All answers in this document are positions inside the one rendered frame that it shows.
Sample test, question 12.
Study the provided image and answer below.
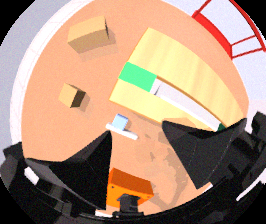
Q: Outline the small blue block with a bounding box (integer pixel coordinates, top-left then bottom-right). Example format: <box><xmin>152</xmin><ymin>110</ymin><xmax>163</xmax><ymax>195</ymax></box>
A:
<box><xmin>112</xmin><ymin>113</ymin><xmax>128</xmax><ymax>131</ymax></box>

